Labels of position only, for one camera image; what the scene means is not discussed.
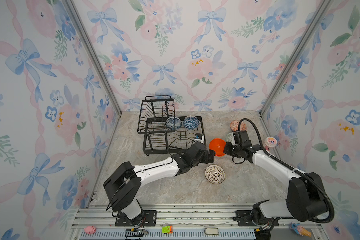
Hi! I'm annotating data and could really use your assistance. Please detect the orange plastic bowl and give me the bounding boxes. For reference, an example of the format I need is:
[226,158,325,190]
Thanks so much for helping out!
[209,138,226,157]

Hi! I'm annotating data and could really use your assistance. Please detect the blue triangle pattern bowl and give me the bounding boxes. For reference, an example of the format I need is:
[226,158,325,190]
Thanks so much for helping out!
[183,116,200,130]

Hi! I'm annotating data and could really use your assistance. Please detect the blue floral bowl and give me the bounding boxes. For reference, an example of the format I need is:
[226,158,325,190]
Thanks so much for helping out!
[165,116,182,131]

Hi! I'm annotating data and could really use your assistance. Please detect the black wire dish rack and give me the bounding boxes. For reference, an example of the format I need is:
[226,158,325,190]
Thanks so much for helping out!
[137,95,206,156]

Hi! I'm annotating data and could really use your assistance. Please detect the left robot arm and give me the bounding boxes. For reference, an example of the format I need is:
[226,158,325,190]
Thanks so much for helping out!
[103,141,216,222]

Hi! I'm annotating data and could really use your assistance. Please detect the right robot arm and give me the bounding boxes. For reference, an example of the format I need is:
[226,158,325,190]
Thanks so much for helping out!
[224,131,335,226]

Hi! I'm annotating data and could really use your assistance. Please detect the green patterned bowl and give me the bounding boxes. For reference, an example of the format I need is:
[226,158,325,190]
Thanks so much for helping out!
[226,132,235,144]

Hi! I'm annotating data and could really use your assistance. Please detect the white brown lattice bowl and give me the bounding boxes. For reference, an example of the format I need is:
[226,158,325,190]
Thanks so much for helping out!
[205,165,226,185]

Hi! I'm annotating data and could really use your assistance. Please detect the red patterned bowl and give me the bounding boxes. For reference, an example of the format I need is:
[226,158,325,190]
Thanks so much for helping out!
[230,120,247,132]

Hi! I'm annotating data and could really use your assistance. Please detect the pink yogurt cup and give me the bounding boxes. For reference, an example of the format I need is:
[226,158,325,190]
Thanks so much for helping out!
[264,137,278,150]

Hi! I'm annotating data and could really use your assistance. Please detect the white small eraser block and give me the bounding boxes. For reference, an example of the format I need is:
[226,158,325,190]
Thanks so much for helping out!
[205,228,219,236]

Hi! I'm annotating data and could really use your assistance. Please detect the green orange small block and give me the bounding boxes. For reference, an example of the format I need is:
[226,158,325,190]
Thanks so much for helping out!
[162,226,173,234]

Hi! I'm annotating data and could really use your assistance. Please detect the ice cream cone toy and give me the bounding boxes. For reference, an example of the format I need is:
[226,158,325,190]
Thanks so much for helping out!
[290,223,312,238]

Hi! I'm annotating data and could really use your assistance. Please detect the pink toy pig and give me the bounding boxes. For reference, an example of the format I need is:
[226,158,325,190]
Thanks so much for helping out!
[84,226,97,235]

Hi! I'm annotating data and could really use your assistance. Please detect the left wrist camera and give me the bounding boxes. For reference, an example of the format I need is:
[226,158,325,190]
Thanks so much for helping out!
[194,133,205,144]

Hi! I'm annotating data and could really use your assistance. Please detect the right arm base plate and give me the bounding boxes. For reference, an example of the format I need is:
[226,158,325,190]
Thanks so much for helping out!
[233,210,279,227]

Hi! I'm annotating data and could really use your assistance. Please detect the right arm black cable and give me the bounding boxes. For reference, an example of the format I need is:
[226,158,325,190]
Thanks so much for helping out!
[237,118,335,224]

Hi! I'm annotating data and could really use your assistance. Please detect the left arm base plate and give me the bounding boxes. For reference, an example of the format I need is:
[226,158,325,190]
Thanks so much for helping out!
[115,210,157,227]

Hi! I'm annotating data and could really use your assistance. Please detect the aluminium front rail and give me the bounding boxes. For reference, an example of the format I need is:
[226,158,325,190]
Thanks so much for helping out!
[68,202,328,240]

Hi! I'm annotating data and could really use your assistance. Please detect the aluminium corner post right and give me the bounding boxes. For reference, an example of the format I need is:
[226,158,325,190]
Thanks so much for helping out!
[259,0,332,117]

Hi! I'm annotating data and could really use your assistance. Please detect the aluminium corner post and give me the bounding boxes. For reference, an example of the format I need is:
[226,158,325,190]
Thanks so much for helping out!
[259,0,332,117]
[62,0,122,117]

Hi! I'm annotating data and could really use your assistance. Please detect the aluminium corner post left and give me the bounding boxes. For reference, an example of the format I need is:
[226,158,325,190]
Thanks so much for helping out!
[62,0,122,117]

